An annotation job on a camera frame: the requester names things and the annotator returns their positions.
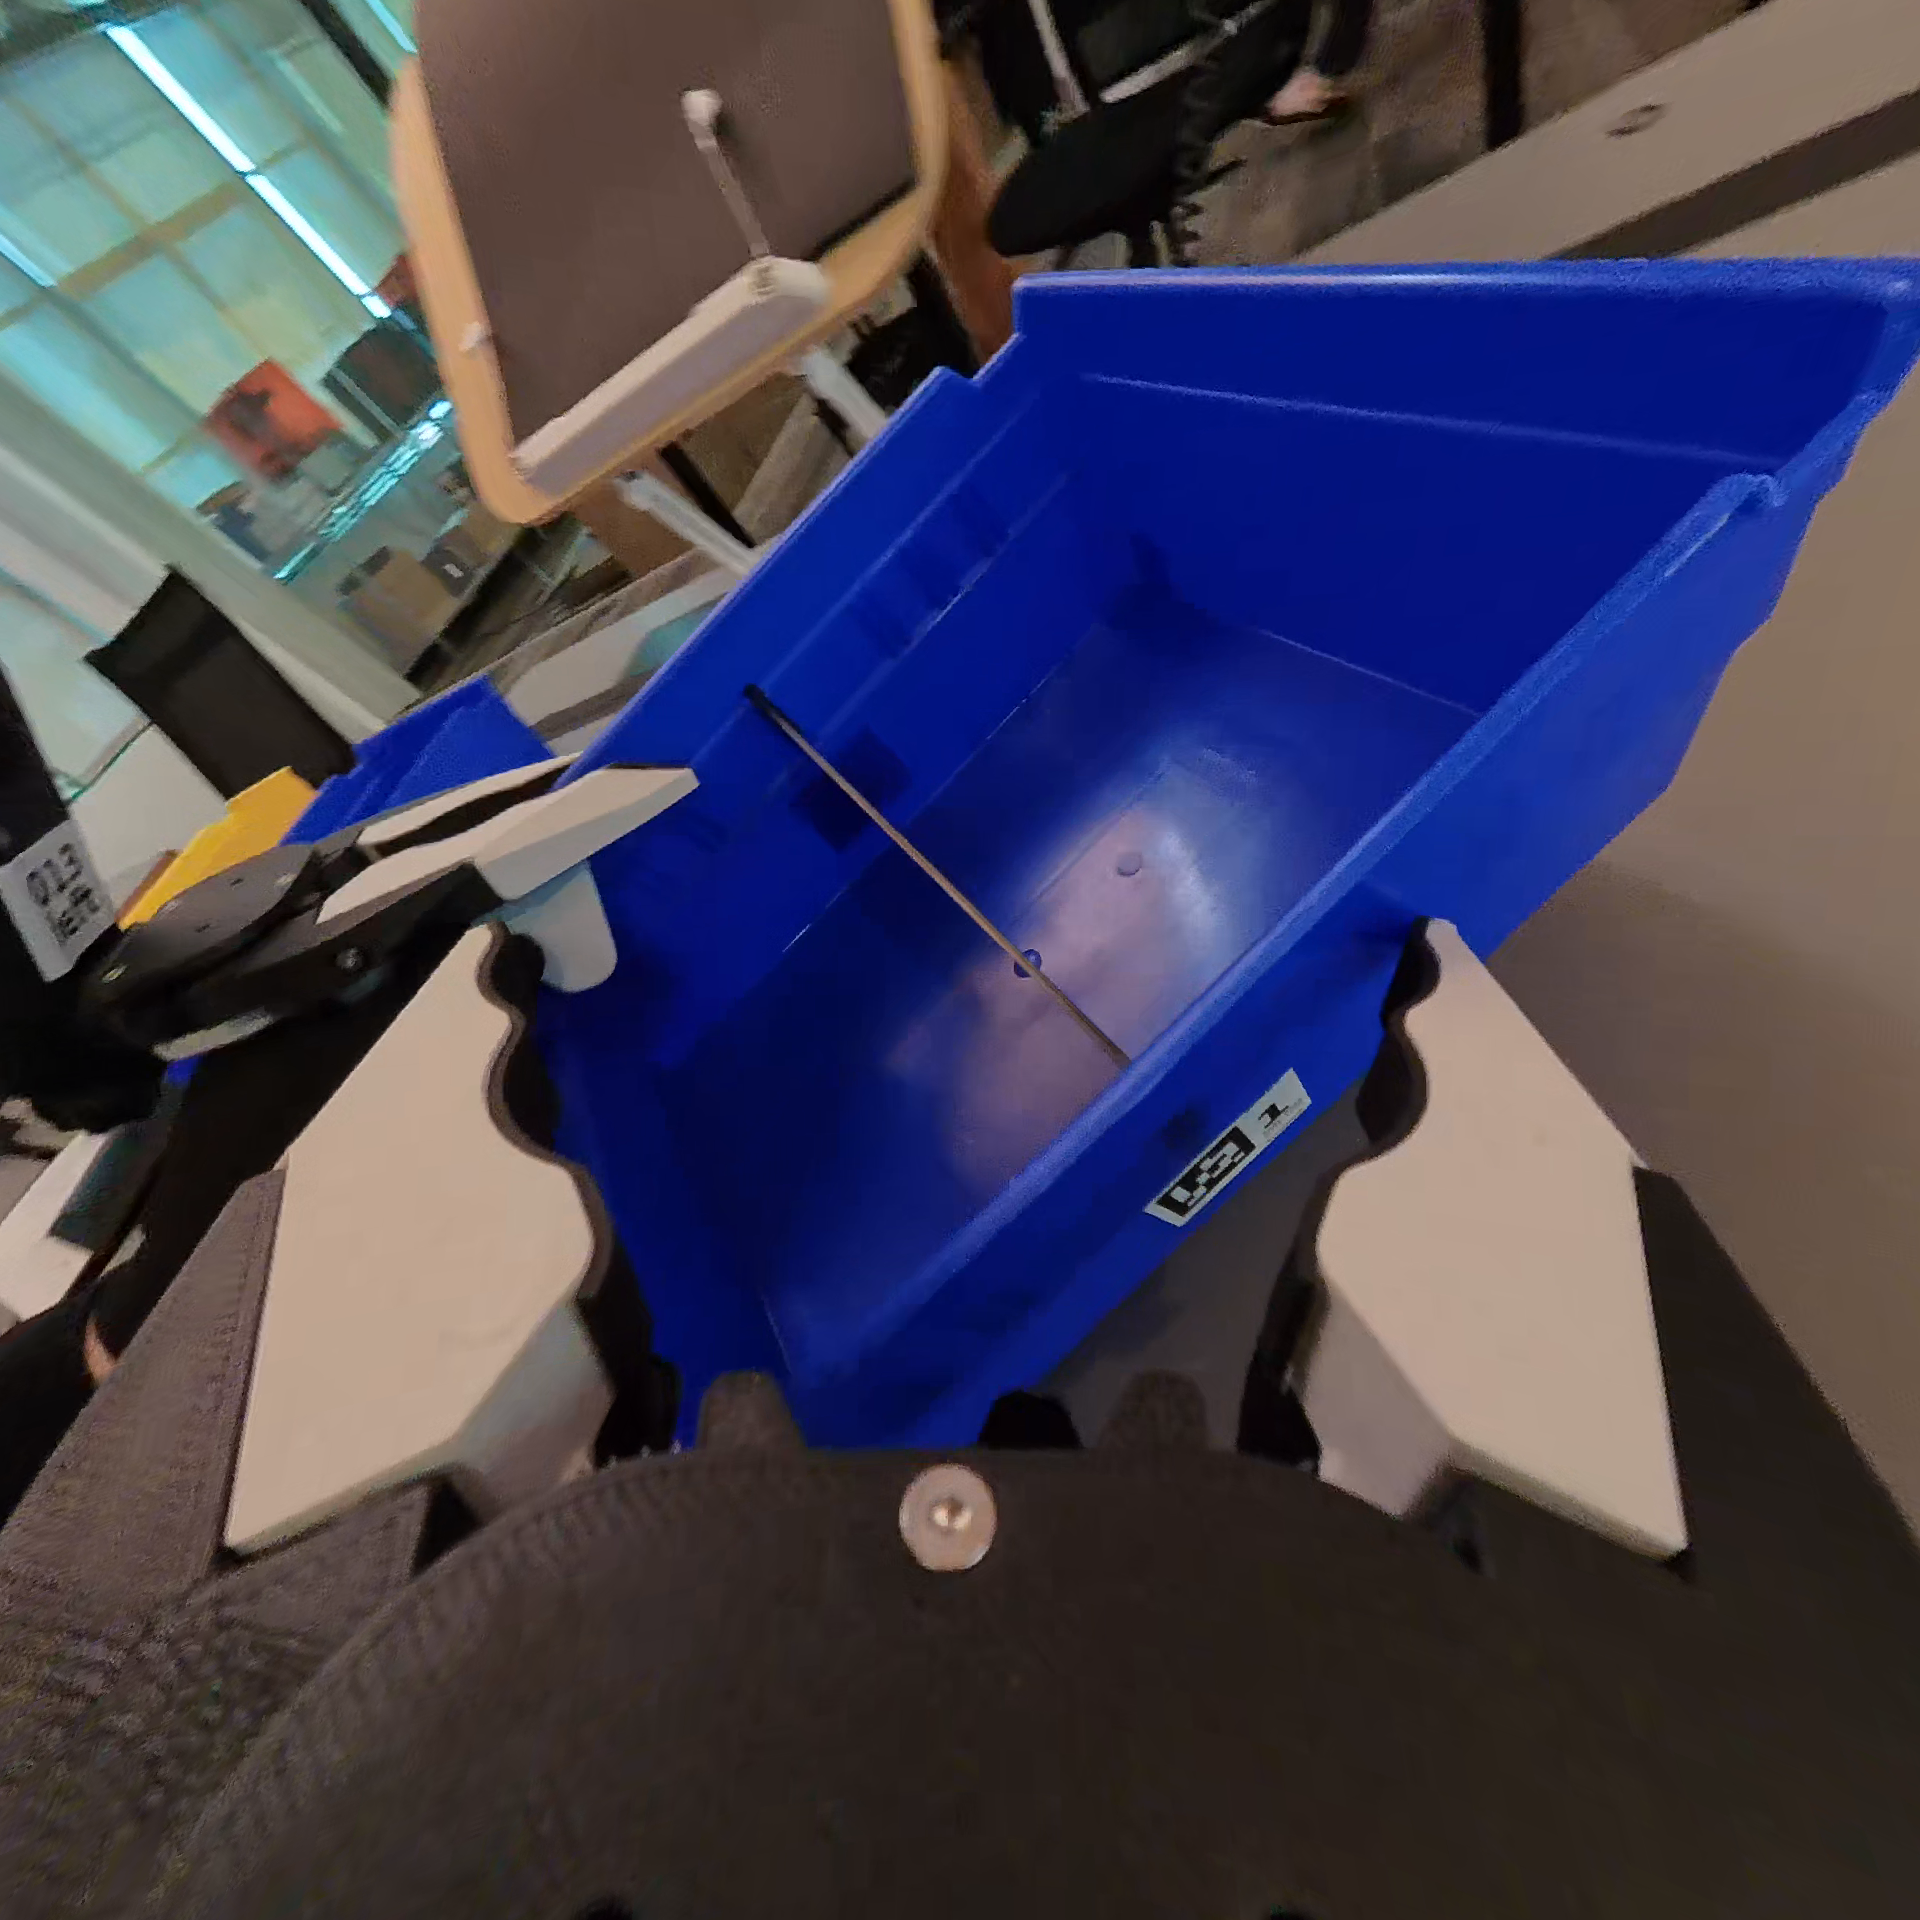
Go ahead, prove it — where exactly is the black office chair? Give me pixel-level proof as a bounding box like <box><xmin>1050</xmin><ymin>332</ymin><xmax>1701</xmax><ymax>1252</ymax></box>
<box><xmin>982</xmin><ymin>0</ymin><xmax>1311</xmax><ymax>270</ymax></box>

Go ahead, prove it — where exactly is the wooden rimmed grey chair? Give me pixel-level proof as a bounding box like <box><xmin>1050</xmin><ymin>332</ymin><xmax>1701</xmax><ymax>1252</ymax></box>
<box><xmin>387</xmin><ymin>0</ymin><xmax>966</xmax><ymax>579</ymax></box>

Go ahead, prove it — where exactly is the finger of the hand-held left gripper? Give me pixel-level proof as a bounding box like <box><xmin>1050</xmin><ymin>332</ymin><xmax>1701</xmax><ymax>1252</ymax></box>
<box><xmin>349</xmin><ymin>753</ymin><xmax>584</xmax><ymax>853</ymax></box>
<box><xmin>318</xmin><ymin>764</ymin><xmax>703</xmax><ymax>995</ymax></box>

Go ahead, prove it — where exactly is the thin black stick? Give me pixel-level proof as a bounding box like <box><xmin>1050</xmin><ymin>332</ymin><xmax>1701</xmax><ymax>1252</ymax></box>
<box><xmin>741</xmin><ymin>684</ymin><xmax>1137</xmax><ymax>1072</ymax></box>

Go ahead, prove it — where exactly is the small blue plastic bin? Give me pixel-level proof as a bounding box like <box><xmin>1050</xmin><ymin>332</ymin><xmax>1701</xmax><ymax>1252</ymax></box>
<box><xmin>283</xmin><ymin>671</ymin><xmax>554</xmax><ymax>846</ymax></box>

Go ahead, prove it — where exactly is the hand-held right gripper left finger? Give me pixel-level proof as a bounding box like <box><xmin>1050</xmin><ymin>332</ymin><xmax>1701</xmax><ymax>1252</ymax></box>
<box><xmin>222</xmin><ymin>921</ymin><xmax>678</xmax><ymax>1554</ymax></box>

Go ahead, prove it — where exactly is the yellow plastic bin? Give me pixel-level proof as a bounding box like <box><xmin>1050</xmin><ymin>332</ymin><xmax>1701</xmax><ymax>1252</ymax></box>
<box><xmin>117</xmin><ymin>764</ymin><xmax>329</xmax><ymax>932</ymax></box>

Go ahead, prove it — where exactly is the large blue plastic bin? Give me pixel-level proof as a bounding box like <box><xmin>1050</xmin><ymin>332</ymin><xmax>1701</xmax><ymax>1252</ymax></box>
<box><xmin>532</xmin><ymin>258</ymin><xmax>1920</xmax><ymax>1453</ymax></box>

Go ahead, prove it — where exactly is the thin metal rod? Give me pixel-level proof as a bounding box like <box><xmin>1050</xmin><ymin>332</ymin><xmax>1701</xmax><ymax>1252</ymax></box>
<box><xmin>678</xmin><ymin>86</ymin><xmax>779</xmax><ymax>260</ymax></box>

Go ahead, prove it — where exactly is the white flat board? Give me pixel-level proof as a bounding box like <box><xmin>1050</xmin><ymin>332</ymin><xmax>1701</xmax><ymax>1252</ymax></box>
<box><xmin>506</xmin><ymin>254</ymin><xmax>835</xmax><ymax>497</ymax></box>

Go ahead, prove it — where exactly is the black box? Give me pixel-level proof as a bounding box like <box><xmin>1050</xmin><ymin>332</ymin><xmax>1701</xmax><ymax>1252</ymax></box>
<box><xmin>83</xmin><ymin>564</ymin><xmax>363</xmax><ymax>798</ymax></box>

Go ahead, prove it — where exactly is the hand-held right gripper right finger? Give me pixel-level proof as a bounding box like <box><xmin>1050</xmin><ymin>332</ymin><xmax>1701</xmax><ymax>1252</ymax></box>
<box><xmin>1274</xmin><ymin>918</ymin><xmax>1692</xmax><ymax>1561</ymax></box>

